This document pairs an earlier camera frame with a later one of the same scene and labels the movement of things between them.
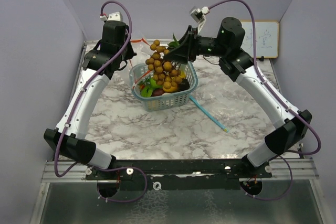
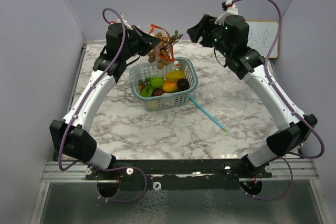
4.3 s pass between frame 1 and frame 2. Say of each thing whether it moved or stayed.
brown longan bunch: moved
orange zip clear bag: moved
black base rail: stayed
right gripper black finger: moved
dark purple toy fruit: stayed
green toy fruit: stayed
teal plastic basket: stayed
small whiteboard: stayed
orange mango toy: stayed
